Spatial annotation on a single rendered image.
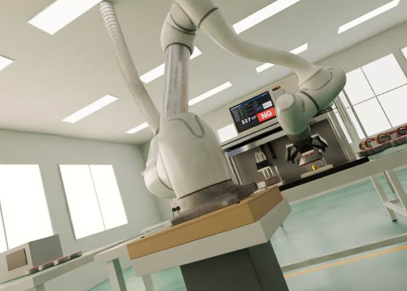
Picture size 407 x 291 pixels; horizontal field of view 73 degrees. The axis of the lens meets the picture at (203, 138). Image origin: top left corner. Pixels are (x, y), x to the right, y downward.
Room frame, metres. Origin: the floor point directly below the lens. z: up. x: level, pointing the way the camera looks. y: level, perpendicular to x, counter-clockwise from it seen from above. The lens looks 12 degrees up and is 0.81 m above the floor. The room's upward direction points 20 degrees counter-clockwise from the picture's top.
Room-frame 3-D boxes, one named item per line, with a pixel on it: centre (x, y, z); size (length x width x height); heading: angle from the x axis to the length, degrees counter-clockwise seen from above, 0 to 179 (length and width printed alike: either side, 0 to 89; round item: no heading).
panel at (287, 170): (1.70, -0.43, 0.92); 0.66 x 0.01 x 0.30; 72
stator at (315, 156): (1.27, -0.42, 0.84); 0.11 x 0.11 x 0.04
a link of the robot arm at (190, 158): (0.76, 0.05, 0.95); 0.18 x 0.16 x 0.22; 30
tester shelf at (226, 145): (1.76, -0.45, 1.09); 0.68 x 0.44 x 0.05; 72
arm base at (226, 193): (0.74, 0.02, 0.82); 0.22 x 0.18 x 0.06; 73
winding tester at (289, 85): (1.76, -0.47, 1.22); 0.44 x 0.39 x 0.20; 72
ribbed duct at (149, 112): (2.63, 0.45, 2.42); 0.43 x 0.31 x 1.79; 72
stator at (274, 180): (1.49, -0.24, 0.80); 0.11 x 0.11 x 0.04
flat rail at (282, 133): (1.55, -0.39, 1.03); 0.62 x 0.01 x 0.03; 72
